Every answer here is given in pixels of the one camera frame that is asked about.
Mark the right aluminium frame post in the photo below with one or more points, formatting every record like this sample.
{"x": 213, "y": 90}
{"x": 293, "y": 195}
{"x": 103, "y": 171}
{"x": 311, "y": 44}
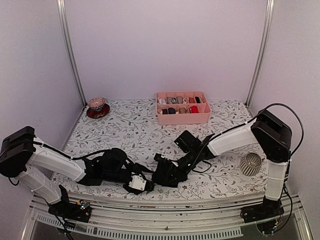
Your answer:
{"x": 261, "y": 52}

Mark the black underwear beige waistband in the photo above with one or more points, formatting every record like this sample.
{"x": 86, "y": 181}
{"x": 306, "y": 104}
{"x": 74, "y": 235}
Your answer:
{"x": 198, "y": 100}

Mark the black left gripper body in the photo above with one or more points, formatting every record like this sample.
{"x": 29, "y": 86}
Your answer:
{"x": 109, "y": 177}

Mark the striped round cup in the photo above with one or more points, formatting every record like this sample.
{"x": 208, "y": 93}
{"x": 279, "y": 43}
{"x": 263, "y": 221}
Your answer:
{"x": 251, "y": 164}

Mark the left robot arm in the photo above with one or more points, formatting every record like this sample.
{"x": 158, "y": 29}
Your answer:
{"x": 22, "y": 154}

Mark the aluminium frame post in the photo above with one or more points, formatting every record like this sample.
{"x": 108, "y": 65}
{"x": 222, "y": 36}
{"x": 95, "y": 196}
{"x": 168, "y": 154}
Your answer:
{"x": 69, "y": 50}
{"x": 261, "y": 52}

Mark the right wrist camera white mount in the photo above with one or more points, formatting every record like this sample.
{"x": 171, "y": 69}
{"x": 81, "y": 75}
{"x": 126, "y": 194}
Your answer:
{"x": 158, "y": 158}

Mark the left aluminium frame post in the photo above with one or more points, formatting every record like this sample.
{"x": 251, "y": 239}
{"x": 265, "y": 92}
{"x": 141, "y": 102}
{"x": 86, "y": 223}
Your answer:
{"x": 69, "y": 50}

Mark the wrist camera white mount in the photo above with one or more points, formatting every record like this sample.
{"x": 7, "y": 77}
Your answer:
{"x": 137, "y": 182}
{"x": 158, "y": 158}

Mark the aluminium front rail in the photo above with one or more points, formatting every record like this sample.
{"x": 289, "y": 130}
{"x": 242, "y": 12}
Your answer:
{"x": 193, "y": 219}

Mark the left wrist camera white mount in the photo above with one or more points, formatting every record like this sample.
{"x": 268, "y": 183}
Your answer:
{"x": 137, "y": 182}

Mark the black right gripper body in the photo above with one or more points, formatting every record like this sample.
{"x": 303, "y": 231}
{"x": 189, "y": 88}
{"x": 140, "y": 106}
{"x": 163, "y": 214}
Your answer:
{"x": 193, "y": 160}

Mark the black underwear white lettering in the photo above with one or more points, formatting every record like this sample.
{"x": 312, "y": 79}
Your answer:
{"x": 168, "y": 175}

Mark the floral patterned table mat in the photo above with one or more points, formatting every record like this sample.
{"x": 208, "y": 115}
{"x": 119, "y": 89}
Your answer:
{"x": 132, "y": 126}

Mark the red patterned pincushion on saucer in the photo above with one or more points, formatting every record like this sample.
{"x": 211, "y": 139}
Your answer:
{"x": 97, "y": 108}

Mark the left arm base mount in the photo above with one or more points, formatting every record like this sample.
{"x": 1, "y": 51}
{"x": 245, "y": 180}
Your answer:
{"x": 79, "y": 211}

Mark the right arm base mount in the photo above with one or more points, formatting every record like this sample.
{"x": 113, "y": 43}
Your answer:
{"x": 267, "y": 209}

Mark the pink divided storage box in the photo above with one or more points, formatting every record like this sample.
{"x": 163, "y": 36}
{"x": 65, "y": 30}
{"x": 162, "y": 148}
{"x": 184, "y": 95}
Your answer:
{"x": 180, "y": 107}

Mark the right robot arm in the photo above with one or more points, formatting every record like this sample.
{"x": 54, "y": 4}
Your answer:
{"x": 273, "y": 136}

